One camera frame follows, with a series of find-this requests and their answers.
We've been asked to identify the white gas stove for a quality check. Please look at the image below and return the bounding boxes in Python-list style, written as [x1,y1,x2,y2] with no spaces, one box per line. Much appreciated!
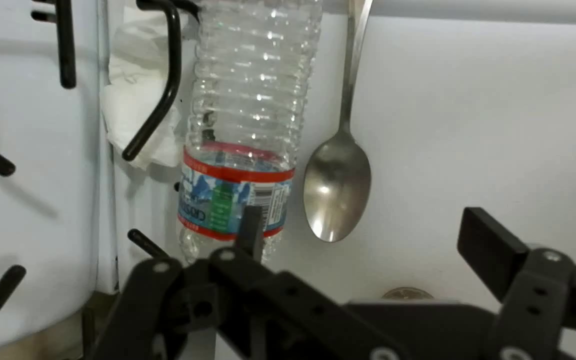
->
[0,0,576,360]

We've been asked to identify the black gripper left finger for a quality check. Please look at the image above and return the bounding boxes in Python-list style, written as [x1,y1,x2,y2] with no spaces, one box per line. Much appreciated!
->
[85,206,409,360]

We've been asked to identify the clear plastic water bottle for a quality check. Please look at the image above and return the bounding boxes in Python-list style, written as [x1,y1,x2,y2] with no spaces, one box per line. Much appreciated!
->
[175,0,323,268]

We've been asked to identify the metal spoon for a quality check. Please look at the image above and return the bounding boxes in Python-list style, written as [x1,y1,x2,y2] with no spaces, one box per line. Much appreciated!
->
[300,0,376,246]

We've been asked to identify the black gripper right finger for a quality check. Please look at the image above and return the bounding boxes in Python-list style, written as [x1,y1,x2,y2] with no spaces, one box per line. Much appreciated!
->
[455,206,576,360]

